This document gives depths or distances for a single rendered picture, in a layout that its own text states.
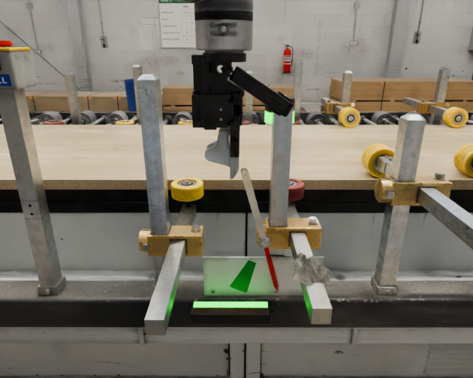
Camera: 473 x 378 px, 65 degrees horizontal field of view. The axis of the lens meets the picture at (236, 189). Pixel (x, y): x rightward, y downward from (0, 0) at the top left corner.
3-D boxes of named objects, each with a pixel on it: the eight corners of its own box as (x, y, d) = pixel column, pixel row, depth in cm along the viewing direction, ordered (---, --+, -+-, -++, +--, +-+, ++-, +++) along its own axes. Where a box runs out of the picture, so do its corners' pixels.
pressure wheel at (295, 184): (303, 229, 91) (307, 187, 87) (272, 229, 91) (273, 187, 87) (299, 216, 99) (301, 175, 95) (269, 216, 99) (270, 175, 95)
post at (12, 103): (58, 295, 83) (14, 88, 66) (36, 295, 83) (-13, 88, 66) (67, 283, 87) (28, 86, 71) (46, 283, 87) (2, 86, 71)
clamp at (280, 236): (320, 249, 78) (322, 228, 76) (256, 249, 78) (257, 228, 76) (314, 236, 83) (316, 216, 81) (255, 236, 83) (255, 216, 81)
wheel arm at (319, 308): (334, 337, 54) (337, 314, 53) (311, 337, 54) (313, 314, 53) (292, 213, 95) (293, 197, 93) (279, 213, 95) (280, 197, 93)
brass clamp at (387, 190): (449, 207, 74) (454, 184, 72) (382, 207, 74) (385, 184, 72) (434, 196, 80) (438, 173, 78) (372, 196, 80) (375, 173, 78)
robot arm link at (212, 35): (251, 23, 62) (254, 19, 53) (251, 54, 63) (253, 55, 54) (197, 22, 61) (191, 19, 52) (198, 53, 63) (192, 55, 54)
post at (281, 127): (281, 313, 85) (293, 102, 68) (266, 313, 85) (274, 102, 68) (280, 303, 88) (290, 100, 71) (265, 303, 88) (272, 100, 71)
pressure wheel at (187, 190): (211, 222, 95) (209, 180, 91) (187, 232, 90) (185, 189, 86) (190, 213, 100) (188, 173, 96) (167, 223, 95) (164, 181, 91)
